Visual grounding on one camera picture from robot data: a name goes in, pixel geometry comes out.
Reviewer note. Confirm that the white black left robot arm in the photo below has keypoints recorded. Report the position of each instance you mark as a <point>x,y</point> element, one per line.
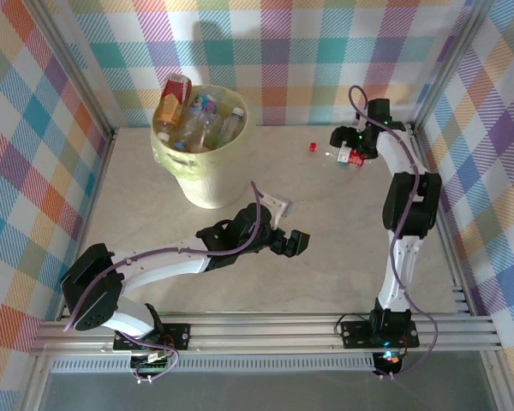
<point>163,267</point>

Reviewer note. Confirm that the aluminium side rail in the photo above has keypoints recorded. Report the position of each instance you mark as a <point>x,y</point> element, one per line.
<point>452,265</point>
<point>99,180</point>

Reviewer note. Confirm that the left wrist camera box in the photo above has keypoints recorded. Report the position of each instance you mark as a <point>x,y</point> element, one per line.
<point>280,205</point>

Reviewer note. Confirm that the cream plastic bin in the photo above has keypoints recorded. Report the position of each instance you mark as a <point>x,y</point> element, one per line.
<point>210,192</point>

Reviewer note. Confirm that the black controller board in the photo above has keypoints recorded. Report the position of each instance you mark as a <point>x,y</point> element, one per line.
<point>152,364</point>
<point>390,359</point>

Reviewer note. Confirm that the plain clear water bottle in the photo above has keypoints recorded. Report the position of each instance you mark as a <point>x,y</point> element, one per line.
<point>231,126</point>

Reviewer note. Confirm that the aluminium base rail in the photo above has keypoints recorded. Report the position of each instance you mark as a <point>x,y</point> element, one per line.
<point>261,334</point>

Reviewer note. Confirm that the red and tan label bottle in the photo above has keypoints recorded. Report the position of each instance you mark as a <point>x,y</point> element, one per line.
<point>171,103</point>

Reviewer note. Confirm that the aluminium frame post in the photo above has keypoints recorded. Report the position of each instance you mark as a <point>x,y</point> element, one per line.
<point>78,70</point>
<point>450,64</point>

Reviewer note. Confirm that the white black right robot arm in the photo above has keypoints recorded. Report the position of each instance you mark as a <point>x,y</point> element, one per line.
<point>411,205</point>

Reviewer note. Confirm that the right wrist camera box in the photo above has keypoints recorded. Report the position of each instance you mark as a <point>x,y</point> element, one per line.
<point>361,122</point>

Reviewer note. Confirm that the clear bottle red white label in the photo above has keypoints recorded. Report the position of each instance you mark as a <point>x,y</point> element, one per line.
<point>355,159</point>

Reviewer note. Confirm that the crushed clear bottle white cap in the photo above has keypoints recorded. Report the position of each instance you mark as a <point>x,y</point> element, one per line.
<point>179,145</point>

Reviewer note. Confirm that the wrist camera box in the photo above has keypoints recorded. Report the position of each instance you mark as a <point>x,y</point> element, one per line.
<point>361,122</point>
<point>280,205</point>

